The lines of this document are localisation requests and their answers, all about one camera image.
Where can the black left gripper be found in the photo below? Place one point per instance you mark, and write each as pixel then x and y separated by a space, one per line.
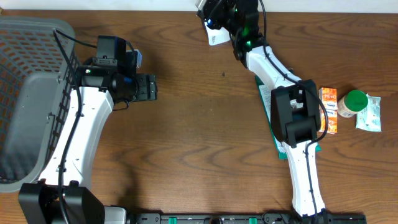
pixel 147 86

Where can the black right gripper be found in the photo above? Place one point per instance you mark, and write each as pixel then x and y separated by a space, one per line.
pixel 232 3

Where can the green white package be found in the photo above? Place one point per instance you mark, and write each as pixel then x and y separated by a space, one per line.
pixel 267 102

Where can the orange small box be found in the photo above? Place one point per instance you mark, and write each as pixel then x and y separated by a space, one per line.
pixel 328 97
pixel 332 121

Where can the green lid jar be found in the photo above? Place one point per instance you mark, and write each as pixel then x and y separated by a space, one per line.
pixel 352 103

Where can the mint green snack packet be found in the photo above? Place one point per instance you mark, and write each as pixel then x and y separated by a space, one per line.
pixel 369 119

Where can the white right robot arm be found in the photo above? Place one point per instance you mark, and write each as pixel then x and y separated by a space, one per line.
pixel 252 49

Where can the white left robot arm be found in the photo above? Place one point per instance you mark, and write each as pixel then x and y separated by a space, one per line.
pixel 62 193

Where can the white barcode scanner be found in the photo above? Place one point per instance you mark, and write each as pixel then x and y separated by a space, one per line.
pixel 216 37

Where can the grey plastic basket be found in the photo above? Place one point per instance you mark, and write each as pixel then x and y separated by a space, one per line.
pixel 35 94

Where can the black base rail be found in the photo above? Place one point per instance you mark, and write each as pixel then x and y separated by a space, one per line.
pixel 266 218

